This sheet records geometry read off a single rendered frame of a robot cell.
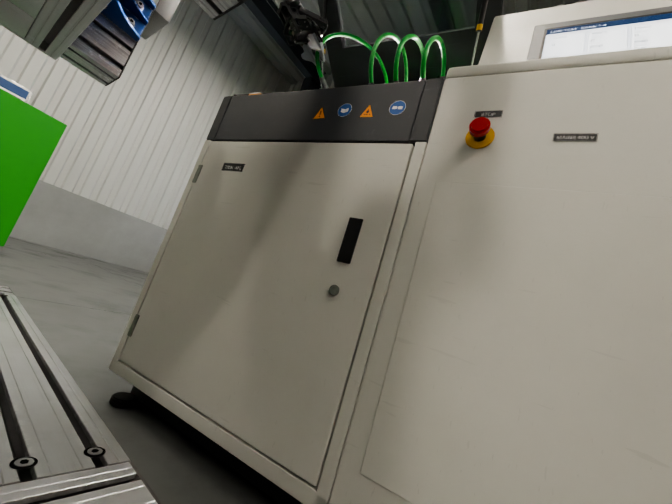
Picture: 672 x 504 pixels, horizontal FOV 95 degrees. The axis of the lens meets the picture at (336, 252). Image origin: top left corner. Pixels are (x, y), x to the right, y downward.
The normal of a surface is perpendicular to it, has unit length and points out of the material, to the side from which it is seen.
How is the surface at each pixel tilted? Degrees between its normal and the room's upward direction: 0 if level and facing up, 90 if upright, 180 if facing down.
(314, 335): 90
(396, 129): 90
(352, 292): 90
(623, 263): 90
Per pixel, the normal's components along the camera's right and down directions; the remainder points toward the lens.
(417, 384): -0.41, -0.30
